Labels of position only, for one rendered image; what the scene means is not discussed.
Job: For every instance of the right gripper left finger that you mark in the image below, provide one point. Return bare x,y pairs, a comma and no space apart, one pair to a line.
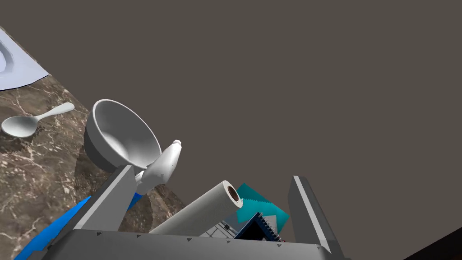
108,202

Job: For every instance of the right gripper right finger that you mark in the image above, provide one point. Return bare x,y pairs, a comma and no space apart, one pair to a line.
306,213

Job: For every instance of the teal cloth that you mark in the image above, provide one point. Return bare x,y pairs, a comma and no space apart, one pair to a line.
258,207

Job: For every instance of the blue spiral notebook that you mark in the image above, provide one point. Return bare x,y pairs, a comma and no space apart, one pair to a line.
258,229

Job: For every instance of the white bottle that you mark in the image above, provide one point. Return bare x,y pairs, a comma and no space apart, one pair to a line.
160,169

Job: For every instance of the blue plate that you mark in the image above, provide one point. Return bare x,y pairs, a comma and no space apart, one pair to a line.
50,227

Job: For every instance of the white bowl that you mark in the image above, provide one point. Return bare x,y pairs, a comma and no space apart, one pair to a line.
119,137

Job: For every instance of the white paper towel roll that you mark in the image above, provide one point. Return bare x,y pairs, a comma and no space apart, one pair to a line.
202,211

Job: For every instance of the white spoon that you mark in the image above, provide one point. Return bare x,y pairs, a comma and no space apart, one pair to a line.
25,124

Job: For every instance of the white sink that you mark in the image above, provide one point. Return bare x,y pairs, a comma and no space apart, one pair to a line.
16,65

